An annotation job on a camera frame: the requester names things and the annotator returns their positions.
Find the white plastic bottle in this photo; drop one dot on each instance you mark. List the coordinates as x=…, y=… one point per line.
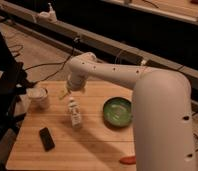
x=75, y=114

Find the green bowl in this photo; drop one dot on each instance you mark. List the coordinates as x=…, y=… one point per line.
x=117, y=112

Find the white cup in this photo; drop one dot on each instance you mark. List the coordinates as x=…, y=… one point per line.
x=39, y=96

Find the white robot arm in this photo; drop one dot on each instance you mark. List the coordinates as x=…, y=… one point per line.
x=161, y=105

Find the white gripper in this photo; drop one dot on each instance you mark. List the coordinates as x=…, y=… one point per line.
x=74, y=83

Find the black phone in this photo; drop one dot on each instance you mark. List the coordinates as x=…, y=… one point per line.
x=46, y=139

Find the white object on rail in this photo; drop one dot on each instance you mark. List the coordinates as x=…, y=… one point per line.
x=50, y=15

